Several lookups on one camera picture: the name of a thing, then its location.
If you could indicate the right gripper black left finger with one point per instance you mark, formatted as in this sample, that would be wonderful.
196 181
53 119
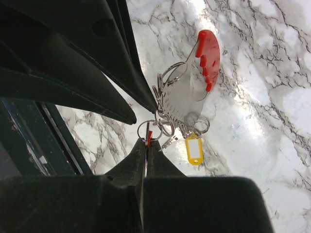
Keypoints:
106 203

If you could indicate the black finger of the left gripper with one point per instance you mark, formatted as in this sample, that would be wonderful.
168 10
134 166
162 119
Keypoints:
99 30
43 68

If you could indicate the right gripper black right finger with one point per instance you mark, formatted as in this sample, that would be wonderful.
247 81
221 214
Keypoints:
175 203

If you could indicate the metal red key organizer plate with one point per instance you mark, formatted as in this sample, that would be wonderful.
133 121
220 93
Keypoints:
183 88

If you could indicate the large red key tag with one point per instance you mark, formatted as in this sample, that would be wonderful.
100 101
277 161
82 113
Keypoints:
147 144

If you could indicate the yellow key tag left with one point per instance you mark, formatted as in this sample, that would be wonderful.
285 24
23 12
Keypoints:
194 150

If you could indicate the silver key left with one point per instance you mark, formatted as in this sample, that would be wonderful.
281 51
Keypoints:
171 140

